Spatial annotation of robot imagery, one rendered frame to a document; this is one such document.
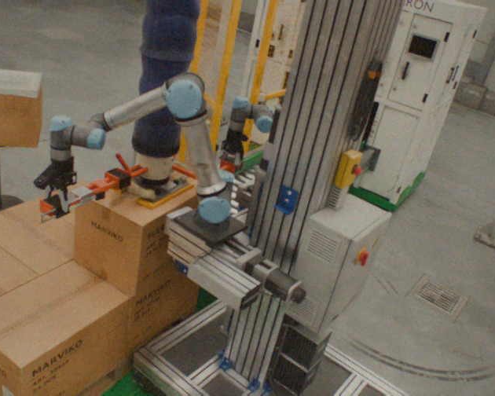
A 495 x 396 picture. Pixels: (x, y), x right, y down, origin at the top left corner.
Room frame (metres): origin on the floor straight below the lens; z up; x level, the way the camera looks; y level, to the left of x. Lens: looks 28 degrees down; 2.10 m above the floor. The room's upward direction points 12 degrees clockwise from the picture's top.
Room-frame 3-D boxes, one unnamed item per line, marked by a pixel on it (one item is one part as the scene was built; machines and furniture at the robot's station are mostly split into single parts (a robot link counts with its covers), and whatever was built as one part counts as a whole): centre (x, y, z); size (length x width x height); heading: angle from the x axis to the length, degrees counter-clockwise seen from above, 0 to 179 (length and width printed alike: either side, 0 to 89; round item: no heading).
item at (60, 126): (1.59, 0.68, 1.37); 0.09 x 0.08 x 0.11; 94
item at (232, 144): (2.26, 0.10, 1.21); 0.09 x 0.08 x 0.12; 156
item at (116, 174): (1.89, 0.55, 1.07); 0.10 x 0.08 x 0.06; 66
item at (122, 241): (2.12, 0.45, 0.75); 0.60 x 0.40 x 0.40; 156
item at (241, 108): (2.27, 0.09, 1.37); 0.09 x 0.08 x 0.11; 101
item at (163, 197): (2.08, 0.36, 0.97); 0.34 x 0.10 x 0.05; 156
